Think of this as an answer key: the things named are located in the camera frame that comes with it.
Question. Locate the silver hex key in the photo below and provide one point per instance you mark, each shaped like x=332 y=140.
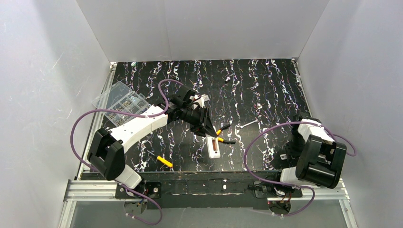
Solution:
x=247 y=124

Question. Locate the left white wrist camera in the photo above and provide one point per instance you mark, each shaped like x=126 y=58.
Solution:
x=199 y=101

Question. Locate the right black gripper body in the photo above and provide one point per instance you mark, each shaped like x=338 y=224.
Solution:
x=290 y=149

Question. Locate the aluminium frame rail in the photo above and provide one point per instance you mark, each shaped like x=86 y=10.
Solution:
x=267 y=90

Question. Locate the yellow handle screwdriver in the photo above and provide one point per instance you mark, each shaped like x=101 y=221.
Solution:
x=161 y=159

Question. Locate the white remote control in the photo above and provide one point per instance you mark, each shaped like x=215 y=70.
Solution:
x=213 y=147

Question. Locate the clear plastic screw box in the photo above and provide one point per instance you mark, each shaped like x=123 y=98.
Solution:
x=120 y=97

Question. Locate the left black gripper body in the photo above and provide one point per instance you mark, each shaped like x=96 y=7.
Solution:
x=203 y=118

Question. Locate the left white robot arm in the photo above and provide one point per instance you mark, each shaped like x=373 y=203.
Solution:
x=108 y=147

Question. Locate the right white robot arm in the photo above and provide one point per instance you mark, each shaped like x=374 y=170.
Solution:
x=316 y=158

